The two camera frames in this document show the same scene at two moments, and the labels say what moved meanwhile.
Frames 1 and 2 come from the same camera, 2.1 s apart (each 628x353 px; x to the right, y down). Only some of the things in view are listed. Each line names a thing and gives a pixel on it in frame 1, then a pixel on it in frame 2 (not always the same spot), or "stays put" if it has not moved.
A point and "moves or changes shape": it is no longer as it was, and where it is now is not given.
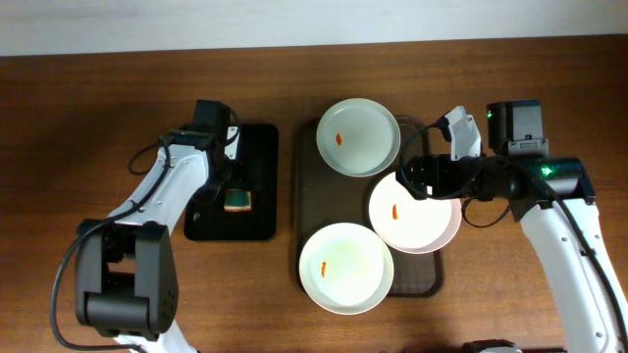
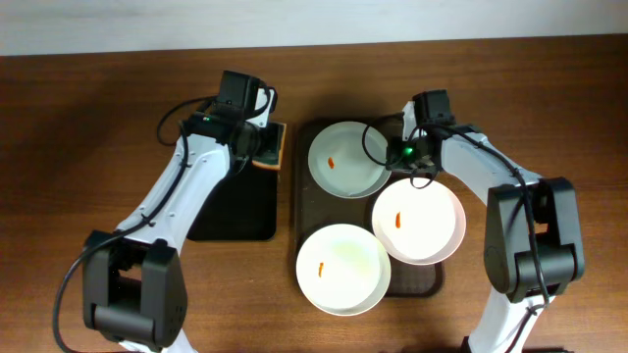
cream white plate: (345, 269) stays put
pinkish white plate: (412, 226) moves or changes shape
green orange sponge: (237, 200) to (271, 145)
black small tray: (243, 205) stays put
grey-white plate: (358, 136) moves or changes shape
